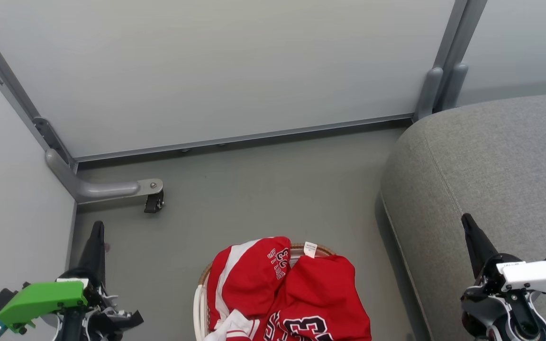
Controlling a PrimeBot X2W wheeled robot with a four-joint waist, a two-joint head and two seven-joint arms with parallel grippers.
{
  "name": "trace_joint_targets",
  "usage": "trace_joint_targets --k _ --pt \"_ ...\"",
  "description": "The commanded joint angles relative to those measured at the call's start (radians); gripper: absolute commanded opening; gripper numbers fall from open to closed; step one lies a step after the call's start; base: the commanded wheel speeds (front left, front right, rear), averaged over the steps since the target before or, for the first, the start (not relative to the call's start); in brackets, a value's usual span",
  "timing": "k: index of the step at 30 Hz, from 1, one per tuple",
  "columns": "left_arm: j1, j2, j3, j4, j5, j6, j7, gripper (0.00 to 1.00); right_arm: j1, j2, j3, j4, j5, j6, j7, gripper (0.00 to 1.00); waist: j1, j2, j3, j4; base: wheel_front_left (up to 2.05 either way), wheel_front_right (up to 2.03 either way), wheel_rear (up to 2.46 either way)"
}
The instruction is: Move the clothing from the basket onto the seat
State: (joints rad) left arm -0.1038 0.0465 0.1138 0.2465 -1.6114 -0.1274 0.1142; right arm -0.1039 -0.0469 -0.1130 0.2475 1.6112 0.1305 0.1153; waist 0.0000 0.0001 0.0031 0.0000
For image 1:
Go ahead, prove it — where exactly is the grey metal partition foot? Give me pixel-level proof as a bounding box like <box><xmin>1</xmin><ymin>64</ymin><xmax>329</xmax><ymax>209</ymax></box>
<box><xmin>45</xmin><ymin>148</ymin><xmax>164</xmax><ymax>205</ymax></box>

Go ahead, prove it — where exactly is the black caster wheel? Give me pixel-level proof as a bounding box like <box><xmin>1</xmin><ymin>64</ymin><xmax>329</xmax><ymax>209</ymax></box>
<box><xmin>144</xmin><ymin>189</ymin><xmax>165</xmax><ymax>214</ymax></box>

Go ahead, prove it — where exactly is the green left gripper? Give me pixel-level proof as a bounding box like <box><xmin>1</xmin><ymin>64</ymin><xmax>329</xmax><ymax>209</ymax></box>
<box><xmin>0</xmin><ymin>221</ymin><xmax>143</xmax><ymax>333</ymax></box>

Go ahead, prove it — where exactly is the grey partition bottom rail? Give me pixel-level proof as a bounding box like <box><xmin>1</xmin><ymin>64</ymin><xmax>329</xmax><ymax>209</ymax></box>
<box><xmin>72</xmin><ymin>113</ymin><xmax>416</xmax><ymax>164</ymax></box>

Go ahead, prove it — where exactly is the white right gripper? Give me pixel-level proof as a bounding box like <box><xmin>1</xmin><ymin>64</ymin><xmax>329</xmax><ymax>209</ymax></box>
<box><xmin>461</xmin><ymin>213</ymin><xmax>546</xmax><ymax>296</ymax></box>

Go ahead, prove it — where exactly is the grey fabric sofa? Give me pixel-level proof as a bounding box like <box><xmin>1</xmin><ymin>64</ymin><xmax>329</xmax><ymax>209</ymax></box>
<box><xmin>380</xmin><ymin>91</ymin><xmax>546</xmax><ymax>341</ymax></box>

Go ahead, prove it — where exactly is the red baseball jersey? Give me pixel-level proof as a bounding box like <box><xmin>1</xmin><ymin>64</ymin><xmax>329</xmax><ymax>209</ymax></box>
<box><xmin>205</xmin><ymin>236</ymin><xmax>372</xmax><ymax>341</ymax></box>

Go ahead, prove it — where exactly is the round wicker laundry basket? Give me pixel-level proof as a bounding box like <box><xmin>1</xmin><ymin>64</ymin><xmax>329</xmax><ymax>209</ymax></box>
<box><xmin>192</xmin><ymin>243</ymin><xmax>337</xmax><ymax>341</ymax></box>

